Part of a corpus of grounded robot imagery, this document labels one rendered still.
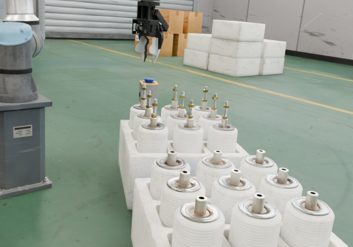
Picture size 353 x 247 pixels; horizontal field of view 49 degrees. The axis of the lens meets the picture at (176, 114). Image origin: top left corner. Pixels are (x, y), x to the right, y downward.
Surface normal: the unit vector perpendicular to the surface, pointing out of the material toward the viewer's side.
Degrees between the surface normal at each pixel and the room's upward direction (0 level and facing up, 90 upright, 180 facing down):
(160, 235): 0
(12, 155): 90
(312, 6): 90
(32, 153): 90
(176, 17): 90
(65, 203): 0
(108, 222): 0
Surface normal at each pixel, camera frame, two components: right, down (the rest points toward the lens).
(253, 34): 0.64, 0.25
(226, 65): -0.73, 0.12
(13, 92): 0.40, -0.04
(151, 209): 0.08, -0.96
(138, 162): 0.22, 0.27
